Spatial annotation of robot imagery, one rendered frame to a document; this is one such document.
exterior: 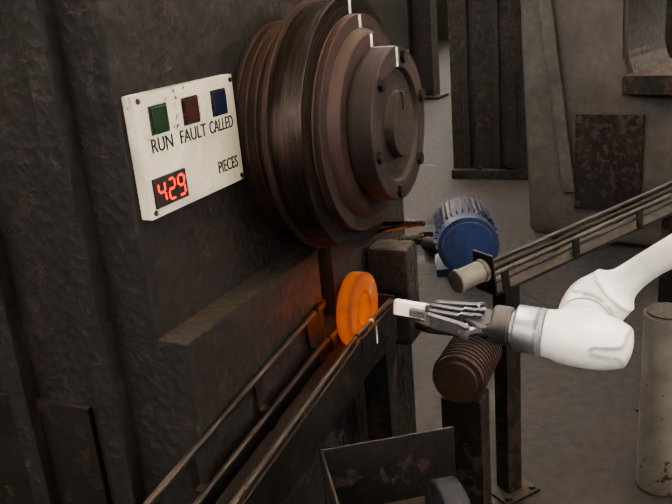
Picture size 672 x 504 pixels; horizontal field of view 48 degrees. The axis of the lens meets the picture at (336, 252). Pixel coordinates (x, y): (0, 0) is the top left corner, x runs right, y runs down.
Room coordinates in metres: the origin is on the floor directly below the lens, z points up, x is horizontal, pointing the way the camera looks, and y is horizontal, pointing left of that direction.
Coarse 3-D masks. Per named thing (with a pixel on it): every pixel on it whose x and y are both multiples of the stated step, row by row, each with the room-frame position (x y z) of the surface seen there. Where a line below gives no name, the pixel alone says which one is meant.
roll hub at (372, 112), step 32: (384, 64) 1.34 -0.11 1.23; (352, 96) 1.31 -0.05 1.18; (384, 96) 1.36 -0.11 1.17; (416, 96) 1.49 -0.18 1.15; (352, 128) 1.29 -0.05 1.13; (384, 128) 1.35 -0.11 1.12; (416, 128) 1.49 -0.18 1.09; (352, 160) 1.30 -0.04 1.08; (416, 160) 1.47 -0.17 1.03; (384, 192) 1.32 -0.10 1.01
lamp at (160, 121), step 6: (150, 108) 1.10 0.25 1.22; (156, 108) 1.11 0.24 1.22; (162, 108) 1.12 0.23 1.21; (156, 114) 1.11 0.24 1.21; (162, 114) 1.12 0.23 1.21; (156, 120) 1.11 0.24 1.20; (162, 120) 1.12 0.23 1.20; (168, 120) 1.13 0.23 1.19; (156, 126) 1.10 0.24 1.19; (162, 126) 1.12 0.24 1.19; (168, 126) 1.13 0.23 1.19; (156, 132) 1.10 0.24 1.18
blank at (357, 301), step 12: (348, 276) 1.44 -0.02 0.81; (360, 276) 1.44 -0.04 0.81; (372, 276) 1.49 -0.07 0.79; (348, 288) 1.41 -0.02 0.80; (360, 288) 1.43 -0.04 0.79; (372, 288) 1.49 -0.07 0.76; (348, 300) 1.39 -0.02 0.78; (360, 300) 1.48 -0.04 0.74; (372, 300) 1.48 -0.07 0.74; (336, 312) 1.39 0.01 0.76; (348, 312) 1.38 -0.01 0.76; (360, 312) 1.48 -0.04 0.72; (372, 312) 1.48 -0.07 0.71; (336, 324) 1.39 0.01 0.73; (348, 324) 1.38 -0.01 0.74; (360, 324) 1.42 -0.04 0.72; (372, 324) 1.47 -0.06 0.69; (348, 336) 1.39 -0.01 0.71
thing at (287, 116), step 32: (352, 0) 1.45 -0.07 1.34; (288, 32) 1.34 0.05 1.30; (320, 32) 1.32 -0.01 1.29; (288, 64) 1.29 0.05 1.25; (288, 96) 1.26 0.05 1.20; (288, 128) 1.25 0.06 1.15; (288, 160) 1.25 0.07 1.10; (288, 192) 1.27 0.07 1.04; (320, 192) 1.27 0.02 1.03; (320, 224) 1.27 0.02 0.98
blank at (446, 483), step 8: (432, 480) 0.85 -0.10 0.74; (440, 480) 0.84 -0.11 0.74; (448, 480) 0.83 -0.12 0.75; (456, 480) 0.83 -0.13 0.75; (432, 488) 0.84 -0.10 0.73; (440, 488) 0.82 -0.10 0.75; (448, 488) 0.81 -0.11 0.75; (456, 488) 0.81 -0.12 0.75; (432, 496) 0.84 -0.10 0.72; (440, 496) 0.80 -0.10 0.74; (448, 496) 0.80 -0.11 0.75; (456, 496) 0.80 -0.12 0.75; (464, 496) 0.80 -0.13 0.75
